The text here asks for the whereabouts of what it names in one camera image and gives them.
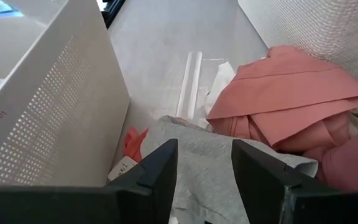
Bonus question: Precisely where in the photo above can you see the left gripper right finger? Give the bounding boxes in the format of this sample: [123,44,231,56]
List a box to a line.
[231,139,358,224]

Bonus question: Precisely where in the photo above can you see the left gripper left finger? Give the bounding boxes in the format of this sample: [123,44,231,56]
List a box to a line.
[0,138,179,224]

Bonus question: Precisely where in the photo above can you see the mauve pink garment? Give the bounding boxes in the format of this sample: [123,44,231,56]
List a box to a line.
[303,123,358,193]

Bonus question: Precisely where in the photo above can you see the coral red garment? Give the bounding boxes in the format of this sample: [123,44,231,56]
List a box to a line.
[122,126,150,163]

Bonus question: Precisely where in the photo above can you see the grey garment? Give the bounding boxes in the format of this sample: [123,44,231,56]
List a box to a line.
[140,114,319,224]

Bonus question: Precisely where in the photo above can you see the salmon pink garment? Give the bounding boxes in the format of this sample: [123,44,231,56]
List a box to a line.
[206,45,358,156]

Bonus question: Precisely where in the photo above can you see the white paper tag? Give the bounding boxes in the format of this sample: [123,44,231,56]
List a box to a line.
[107,155,139,182]

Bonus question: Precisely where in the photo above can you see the white perforated plastic basket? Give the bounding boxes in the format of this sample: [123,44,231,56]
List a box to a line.
[0,0,131,190]
[237,0,358,84]

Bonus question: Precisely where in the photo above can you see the clear plastic bag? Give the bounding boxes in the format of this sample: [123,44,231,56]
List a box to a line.
[175,50,229,125]

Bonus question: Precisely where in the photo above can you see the black table frame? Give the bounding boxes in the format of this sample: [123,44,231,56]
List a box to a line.
[100,0,127,29]

